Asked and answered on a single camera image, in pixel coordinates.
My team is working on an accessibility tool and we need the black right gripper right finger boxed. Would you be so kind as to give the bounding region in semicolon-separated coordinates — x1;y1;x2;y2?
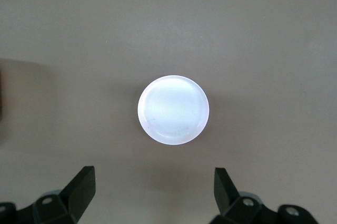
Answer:
210;167;320;224

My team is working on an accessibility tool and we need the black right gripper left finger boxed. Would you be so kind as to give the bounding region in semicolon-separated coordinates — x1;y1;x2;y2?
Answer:
0;165;96;224

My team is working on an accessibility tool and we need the pink round plate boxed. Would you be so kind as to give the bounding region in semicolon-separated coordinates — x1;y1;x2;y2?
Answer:
137;75;211;145

